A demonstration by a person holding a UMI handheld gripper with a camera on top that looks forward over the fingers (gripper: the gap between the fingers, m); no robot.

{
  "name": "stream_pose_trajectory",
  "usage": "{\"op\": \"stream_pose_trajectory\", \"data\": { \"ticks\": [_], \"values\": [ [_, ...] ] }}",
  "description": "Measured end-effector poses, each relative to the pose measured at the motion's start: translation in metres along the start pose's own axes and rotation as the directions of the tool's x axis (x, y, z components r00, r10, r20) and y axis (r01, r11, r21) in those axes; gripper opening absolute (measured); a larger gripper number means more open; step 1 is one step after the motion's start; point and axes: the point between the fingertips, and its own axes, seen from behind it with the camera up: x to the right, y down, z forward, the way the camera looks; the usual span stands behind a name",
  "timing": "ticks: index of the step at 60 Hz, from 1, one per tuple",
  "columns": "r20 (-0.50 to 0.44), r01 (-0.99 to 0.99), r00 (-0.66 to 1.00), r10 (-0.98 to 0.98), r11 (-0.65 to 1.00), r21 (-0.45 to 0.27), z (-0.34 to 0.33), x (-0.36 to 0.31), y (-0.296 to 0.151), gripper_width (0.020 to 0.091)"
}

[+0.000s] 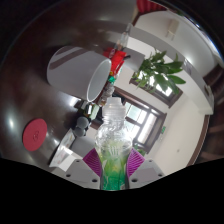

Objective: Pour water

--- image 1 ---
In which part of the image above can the brown-framed window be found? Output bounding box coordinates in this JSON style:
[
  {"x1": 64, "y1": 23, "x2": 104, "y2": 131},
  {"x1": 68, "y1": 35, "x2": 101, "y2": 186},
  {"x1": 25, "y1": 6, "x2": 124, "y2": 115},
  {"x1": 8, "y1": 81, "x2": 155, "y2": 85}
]
[{"x1": 129, "y1": 71, "x2": 184, "y2": 108}]

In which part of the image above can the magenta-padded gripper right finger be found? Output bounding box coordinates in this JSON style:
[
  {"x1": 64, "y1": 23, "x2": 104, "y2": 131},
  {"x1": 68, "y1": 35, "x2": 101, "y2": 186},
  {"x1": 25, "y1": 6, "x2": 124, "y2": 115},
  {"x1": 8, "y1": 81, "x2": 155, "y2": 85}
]
[{"x1": 125, "y1": 147, "x2": 165, "y2": 190}]

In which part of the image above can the flat round red coaster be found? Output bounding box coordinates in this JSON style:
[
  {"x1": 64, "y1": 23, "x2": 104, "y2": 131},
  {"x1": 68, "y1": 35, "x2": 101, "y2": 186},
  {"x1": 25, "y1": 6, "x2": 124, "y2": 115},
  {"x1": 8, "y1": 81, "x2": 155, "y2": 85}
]
[{"x1": 22, "y1": 118, "x2": 48, "y2": 153}]

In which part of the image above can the red box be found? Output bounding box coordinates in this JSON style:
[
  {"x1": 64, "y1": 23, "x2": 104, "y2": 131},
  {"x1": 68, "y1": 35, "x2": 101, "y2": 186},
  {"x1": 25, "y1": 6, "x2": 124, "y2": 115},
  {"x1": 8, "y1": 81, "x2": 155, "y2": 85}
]
[{"x1": 103, "y1": 48, "x2": 128, "y2": 76}]

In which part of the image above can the clear bottle with green label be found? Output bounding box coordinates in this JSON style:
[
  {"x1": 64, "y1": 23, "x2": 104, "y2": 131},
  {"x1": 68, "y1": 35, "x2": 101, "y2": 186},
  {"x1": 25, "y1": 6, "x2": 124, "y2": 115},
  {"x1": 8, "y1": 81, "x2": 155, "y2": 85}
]
[{"x1": 94, "y1": 96, "x2": 134, "y2": 191}]

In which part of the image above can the brown-framed glass door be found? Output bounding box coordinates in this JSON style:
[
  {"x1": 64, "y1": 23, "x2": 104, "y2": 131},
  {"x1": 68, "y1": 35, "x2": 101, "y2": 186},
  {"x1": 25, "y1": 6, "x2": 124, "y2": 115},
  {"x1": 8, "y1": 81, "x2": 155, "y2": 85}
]
[{"x1": 113, "y1": 86, "x2": 168, "y2": 154}]

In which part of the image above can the small plant in white pot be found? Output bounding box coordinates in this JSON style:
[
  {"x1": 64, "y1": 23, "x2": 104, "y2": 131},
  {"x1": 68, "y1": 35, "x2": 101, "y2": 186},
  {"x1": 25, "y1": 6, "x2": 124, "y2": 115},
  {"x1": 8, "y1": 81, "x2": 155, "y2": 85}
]
[{"x1": 131, "y1": 49, "x2": 187, "y2": 96}]

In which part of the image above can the white printed leaflet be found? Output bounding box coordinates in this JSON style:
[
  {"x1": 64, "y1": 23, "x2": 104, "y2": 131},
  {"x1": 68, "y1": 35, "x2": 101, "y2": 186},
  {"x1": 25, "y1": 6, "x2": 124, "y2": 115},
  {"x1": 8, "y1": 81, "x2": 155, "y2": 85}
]
[{"x1": 49, "y1": 128, "x2": 77, "y2": 168}]

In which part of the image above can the white wall radiator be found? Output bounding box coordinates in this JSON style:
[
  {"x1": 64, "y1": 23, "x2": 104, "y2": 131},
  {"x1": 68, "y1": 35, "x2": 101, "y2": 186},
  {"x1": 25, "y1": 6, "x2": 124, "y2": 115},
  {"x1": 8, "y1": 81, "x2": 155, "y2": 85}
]
[{"x1": 166, "y1": 18, "x2": 181, "y2": 38}]

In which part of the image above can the red carpeted staircase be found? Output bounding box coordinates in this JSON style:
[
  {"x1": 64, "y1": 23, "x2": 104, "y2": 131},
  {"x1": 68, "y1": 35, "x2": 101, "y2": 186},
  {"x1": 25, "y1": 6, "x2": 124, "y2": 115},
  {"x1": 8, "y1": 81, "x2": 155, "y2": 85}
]
[{"x1": 136, "y1": 0, "x2": 168, "y2": 14}]

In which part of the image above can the white mug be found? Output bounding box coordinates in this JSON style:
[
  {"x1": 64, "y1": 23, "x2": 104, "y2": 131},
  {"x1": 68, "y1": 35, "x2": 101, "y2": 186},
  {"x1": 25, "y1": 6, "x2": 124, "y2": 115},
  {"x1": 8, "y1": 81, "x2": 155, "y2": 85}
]
[{"x1": 46, "y1": 45, "x2": 113, "y2": 103}]

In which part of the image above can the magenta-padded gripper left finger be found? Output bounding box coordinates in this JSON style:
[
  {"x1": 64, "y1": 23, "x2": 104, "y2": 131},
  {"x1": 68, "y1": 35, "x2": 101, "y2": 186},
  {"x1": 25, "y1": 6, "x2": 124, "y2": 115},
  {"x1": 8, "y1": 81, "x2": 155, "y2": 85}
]
[{"x1": 63, "y1": 147, "x2": 103, "y2": 190}]

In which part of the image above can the green book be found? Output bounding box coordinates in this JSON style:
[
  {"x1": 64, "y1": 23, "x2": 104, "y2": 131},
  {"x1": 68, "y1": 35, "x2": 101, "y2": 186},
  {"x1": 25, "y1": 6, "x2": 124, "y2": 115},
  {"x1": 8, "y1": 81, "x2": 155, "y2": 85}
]
[{"x1": 87, "y1": 103, "x2": 100, "y2": 121}]

